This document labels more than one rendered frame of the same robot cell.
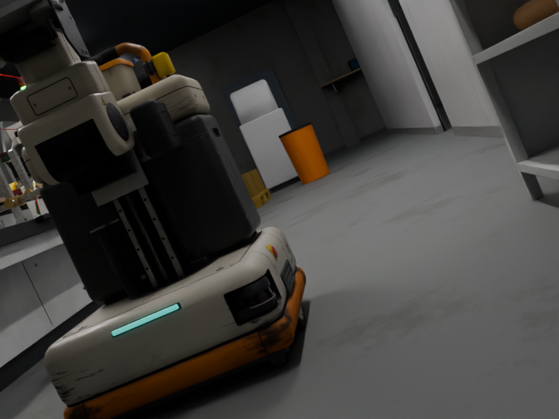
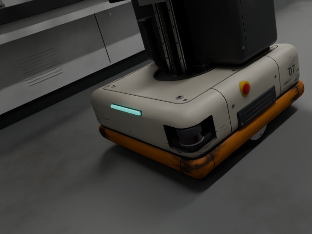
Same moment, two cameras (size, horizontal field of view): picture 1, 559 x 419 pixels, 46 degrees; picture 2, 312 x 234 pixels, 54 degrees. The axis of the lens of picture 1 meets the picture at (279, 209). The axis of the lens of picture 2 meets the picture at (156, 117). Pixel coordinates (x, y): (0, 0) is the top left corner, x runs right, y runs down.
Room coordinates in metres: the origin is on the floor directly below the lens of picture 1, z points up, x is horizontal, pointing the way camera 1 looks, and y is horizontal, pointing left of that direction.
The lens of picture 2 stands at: (0.99, -0.42, 0.64)
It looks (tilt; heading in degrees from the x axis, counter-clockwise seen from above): 24 degrees down; 49
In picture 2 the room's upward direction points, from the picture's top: 16 degrees counter-clockwise
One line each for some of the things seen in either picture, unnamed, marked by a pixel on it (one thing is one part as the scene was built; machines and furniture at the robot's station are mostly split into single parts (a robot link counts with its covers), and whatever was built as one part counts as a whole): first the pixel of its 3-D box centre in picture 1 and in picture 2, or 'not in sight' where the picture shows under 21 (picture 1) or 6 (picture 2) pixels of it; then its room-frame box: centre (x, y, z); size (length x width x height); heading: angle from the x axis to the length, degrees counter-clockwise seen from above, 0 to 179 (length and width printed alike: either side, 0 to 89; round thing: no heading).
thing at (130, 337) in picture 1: (190, 315); (192, 94); (1.92, 0.36, 0.16); 0.67 x 0.64 x 0.25; 172
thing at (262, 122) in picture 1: (269, 135); not in sight; (9.76, -0.31, 0.78); 0.90 x 0.71 x 1.56; 173
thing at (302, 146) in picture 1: (305, 154); not in sight; (8.20, -0.58, 0.34); 0.44 x 0.43 x 0.68; 81
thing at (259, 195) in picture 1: (218, 204); not in sight; (8.17, 0.66, 0.21); 1.17 x 0.80 x 0.42; 81
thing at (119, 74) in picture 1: (101, 93); not in sight; (2.03, 0.35, 0.87); 0.23 x 0.15 x 0.11; 82
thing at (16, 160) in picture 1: (29, 189); not in sight; (3.74, 1.23, 0.87); 0.04 x 0.04 x 0.48; 83
